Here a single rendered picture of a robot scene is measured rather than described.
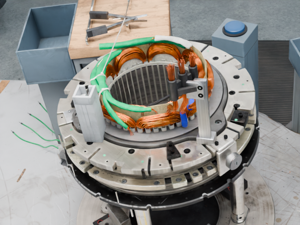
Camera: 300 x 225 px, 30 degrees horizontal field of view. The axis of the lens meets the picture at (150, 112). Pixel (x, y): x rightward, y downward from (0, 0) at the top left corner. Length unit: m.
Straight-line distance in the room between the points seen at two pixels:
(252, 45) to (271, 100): 1.38
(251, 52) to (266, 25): 1.87
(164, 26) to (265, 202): 0.40
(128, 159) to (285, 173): 0.47
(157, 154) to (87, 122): 0.11
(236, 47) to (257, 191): 0.29
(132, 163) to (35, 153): 0.56
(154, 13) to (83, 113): 0.41
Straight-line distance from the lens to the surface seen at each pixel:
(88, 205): 1.16
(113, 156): 0.82
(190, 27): 3.06
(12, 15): 3.52
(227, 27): 1.14
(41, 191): 1.24
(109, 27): 1.10
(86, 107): 0.80
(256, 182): 1.15
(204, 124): 0.79
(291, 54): 1.06
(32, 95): 1.50
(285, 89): 2.59
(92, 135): 0.84
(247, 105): 0.87
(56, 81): 1.18
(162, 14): 1.16
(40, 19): 1.29
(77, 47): 1.11
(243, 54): 1.13
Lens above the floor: 1.67
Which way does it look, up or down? 41 degrees down
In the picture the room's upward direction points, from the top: 10 degrees counter-clockwise
